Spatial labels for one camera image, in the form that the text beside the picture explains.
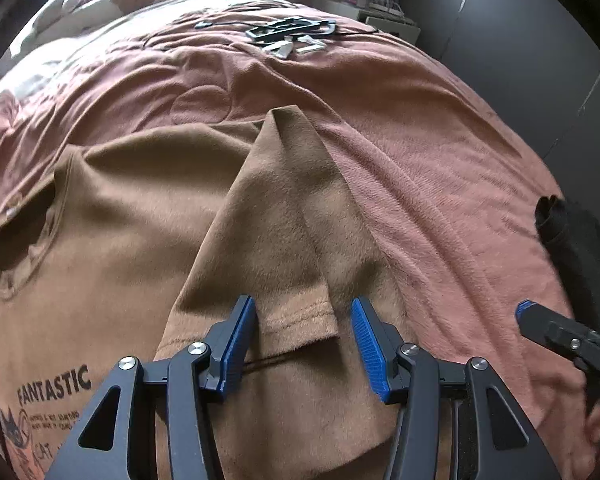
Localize rust pink bed blanket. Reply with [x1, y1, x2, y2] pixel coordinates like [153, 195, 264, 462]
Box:
[0, 0, 600, 479]

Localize black folded garment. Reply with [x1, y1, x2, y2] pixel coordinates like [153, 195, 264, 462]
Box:
[534, 195, 600, 333]

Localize white bedside cabinet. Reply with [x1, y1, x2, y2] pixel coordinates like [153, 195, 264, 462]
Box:
[313, 0, 420, 44]

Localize brown printed t-shirt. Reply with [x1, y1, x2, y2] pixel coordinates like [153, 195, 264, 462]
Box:
[0, 106, 415, 479]

